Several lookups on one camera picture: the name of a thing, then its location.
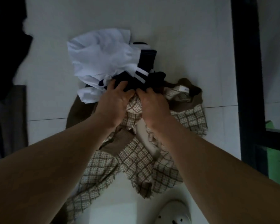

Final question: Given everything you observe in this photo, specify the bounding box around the person's right hand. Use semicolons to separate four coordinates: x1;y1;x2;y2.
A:
136;88;172;130

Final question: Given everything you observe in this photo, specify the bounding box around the green plastic object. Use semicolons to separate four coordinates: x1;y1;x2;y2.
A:
265;120;280;191

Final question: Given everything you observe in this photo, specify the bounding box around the person's right forearm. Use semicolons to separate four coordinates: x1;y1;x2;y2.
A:
152;119;280;224

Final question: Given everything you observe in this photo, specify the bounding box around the beige plaid garment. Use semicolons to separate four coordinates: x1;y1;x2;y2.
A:
50;78;208;224

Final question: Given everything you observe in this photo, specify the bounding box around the white right clog shoe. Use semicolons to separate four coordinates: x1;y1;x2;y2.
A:
154;199;192;224

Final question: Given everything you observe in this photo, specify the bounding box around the dark brown garment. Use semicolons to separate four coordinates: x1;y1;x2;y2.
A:
0;85;29;161

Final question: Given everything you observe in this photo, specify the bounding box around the black metal frame stand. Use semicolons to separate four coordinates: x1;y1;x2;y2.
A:
230;0;280;178

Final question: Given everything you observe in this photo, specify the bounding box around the black garment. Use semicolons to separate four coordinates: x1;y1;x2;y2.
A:
0;0;34;106

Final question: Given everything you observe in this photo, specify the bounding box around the person's left forearm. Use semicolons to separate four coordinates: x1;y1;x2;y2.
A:
0;114;118;224

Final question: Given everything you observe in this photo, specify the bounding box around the person's left hand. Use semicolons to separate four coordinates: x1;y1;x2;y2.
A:
94;79;136;128

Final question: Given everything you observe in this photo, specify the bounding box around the white and navy garment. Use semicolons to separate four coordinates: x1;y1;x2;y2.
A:
66;28;166;104

